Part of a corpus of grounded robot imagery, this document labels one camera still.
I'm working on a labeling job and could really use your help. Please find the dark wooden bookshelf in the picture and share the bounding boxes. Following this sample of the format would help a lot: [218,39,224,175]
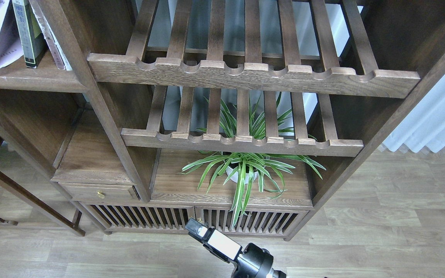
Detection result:
[0,0,445,241]

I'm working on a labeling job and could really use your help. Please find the green spider plant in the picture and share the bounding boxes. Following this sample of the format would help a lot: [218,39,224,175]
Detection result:
[178,100,326,227]

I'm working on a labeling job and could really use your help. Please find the green black cover book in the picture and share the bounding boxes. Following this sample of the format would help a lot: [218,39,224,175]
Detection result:
[12,0,46,68]

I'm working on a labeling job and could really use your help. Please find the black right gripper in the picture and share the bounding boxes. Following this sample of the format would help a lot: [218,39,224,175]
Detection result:
[185,221,287,278]

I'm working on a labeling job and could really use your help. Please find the thin book white spine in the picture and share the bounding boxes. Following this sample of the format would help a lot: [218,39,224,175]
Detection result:
[30,0,73,71]

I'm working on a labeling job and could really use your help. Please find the brass drawer knob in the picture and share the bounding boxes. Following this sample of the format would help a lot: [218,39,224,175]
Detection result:
[97,191,105,199]

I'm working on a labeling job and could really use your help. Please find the white plant pot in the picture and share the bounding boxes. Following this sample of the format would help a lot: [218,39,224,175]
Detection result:
[226,162,258,184]

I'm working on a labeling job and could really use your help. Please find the wooden furniture at left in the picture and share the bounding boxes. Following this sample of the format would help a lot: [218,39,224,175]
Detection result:
[0,137,85,236]

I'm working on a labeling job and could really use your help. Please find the white purple book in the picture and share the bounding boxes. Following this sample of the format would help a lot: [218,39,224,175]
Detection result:
[0,0,24,68]

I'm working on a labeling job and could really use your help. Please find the white curtain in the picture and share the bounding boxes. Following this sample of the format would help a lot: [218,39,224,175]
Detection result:
[383,74,445,153]

